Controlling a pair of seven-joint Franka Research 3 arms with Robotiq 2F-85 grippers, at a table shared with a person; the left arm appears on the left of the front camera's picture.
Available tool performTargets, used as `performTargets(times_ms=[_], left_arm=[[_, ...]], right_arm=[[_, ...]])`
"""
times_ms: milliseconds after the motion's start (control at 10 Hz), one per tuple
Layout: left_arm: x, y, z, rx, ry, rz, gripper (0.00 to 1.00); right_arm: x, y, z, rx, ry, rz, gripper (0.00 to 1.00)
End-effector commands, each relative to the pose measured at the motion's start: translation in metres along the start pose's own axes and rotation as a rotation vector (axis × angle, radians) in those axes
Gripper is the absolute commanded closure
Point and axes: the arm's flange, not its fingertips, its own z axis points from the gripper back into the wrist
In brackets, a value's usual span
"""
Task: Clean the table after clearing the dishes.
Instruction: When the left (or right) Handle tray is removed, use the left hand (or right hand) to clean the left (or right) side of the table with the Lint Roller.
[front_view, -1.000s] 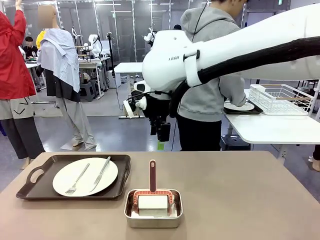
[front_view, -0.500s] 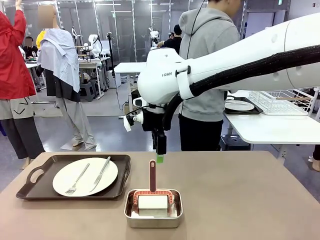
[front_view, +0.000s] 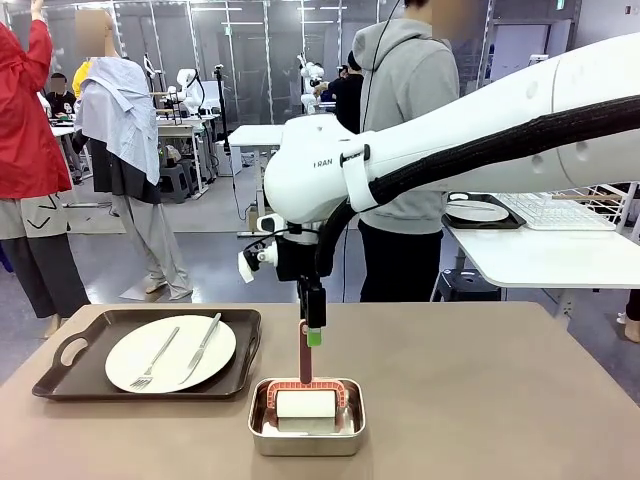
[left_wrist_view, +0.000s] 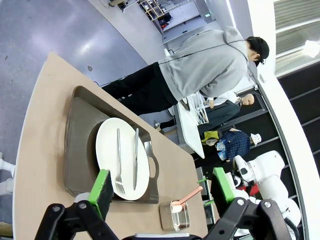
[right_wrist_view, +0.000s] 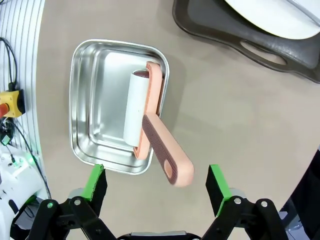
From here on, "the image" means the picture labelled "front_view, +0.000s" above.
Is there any white right camera mount bracket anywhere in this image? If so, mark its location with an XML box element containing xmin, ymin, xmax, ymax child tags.
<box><xmin>237</xmin><ymin>243</ymin><xmax>279</xmax><ymax>285</ymax></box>

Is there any dark brown serving tray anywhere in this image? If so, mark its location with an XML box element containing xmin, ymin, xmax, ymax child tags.
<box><xmin>441</xmin><ymin>191</ymin><xmax>528</xmax><ymax>231</ymax></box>
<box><xmin>31</xmin><ymin>307</ymin><xmax>263</xmax><ymax>403</ymax></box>

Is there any white standing desk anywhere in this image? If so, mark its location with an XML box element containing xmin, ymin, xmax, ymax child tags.
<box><xmin>226</xmin><ymin>123</ymin><xmax>284</xmax><ymax>239</ymax></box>

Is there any mannequin in blue shirt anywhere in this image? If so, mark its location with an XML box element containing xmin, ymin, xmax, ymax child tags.
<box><xmin>71</xmin><ymin>9</ymin><xmax>195</xmax><ymax>302</ymax></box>

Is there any silver fork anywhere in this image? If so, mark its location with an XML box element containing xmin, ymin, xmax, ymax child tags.
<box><xmin>130</xmin><ymin>326</ymin><xmax>181</xmax><ymax>391</ymax></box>

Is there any large white table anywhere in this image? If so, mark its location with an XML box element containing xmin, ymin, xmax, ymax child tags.
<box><xmin>441</xmin><ymin>190</ymin><xmax>640</xmax><ymax>304</ymax></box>

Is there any silver table knife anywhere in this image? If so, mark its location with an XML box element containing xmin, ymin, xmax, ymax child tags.
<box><xmin>179</xmin><ymin>312</ymin><xmax>223</xmax><ymax>386</ymax></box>

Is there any square steel tray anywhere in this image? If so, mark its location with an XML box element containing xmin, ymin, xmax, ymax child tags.
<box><xmin>247</xmin><ymin>376</ymin><xmax>367</xmax><ymax>458</ymax></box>

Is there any seated person in black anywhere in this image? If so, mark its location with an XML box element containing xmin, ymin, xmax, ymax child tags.
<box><xmin>43</xmin><ymin>72</ymin><xmax>78</xmax><ymax>120</ymax></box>

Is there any white framed workbench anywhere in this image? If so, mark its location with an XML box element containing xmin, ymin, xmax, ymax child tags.
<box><xmin>155</xmin><ymin>113</ymin><xmax>221</xmax><ymax>197</ymax></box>

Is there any pink lint roller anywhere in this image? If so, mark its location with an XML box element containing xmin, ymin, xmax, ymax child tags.
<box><xmin>264</xmin><ymin>319</ymin><xmax>349</xmax><ymax>434</ymax></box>

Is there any white wire dish rack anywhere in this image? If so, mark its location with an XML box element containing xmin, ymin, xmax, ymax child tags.
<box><xmin>494</xmin><ymin>181</ymin><xmax>640</xmax><ymax>233</ymax></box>

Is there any bystander leg and foot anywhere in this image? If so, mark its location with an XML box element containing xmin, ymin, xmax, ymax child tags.
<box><xmin>616</xmin><ymin>288</ymin><xmax>640</xmax><ymax>345</ymax></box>

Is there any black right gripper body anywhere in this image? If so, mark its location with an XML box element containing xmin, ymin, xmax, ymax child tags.
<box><xmin>274</xmin><ymin>232</ymin><xmax>319</xmax><ymax>283</ymax></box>

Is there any person in gray hoodie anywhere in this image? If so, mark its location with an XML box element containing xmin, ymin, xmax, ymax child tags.
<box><xmin>351</xmin><ymin>0</ymin><xmax>462</xmax><ymax>304</ymax></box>

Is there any person in black cap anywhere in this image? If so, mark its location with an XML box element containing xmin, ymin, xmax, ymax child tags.
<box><xmin>326</xmin><ymin>49</ymin><xmax>365</xmax><ymax>135</ymax></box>

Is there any black plastic stool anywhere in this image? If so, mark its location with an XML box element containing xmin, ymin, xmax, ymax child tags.
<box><xmin>430</xmin><ymin>268</ymin><xmax>503</xmax><ymax>304</ymax></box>

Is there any black right arm cable sleeve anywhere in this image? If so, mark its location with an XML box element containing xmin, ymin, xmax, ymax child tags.
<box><xmin>314</xmin><ymin>94</ymin><xmax>640</xmax><ymax>279</ymax></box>

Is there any person in yellow top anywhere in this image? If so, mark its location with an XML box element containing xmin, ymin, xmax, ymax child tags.
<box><xmin>71</xmin><ymin>57</ymin><xmax>95</xmax><ymax>100</ymax></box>

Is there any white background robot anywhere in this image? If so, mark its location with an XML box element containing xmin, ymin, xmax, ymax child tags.
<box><xmin>166</xmin><ymin>67</ymin><xmax>207</xmax><ymax>120</ymax></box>
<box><xmin>298</xmin><ymin>53</ymin><xmax>327</xmax><ymax>117</ymax></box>

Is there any gray plastic stool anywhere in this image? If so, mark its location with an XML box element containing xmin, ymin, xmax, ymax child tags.
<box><xmin>158</xmin><ymin>163</ymin><xmax>190</xmax><ymax>205</ymax></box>

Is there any white round plate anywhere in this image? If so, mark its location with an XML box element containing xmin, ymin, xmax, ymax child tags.
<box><xmin>444</xmin><ymin>198</ymin><xmax>511</xmax><ymax>223</ymax></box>
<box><xmin>104</xmin><ymin>314</ymin><xmax>238</xmax><ymax>394</ymax></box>

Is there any mannequin in red jacket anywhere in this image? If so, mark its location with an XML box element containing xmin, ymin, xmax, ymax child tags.
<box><xmin>0</xmin><ymin>0</ymin><xmax>92</xmax><ymax>337</ymax></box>

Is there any black camera tripod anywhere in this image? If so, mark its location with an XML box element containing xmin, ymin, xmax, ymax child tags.
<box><xmin>213</xmin><ymin>63</ymin><xmax>233</xmax><ymax>154</ymax></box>

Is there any cardboard box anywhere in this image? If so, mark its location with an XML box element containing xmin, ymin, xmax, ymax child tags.
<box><xmin>247</xmin><ymin>206</ymin><xmax>271</xmax><ymax>234</ymax></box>

